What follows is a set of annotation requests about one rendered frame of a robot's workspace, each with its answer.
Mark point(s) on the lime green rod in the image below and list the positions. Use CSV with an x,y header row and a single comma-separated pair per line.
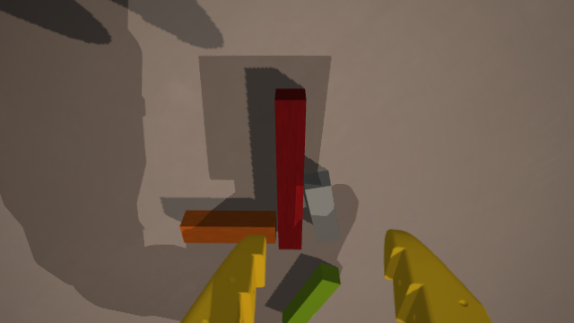
x,y
313,294

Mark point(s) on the grey rectangular bar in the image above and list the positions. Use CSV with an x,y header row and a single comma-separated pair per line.
x,y
321,205

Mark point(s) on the dark red rod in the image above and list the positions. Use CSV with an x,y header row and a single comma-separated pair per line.
x,y
290,124

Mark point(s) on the orange rod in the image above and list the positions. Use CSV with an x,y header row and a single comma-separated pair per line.
x,y
201,226

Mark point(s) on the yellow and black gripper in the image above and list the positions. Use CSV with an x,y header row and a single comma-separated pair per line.
x,y
425,290

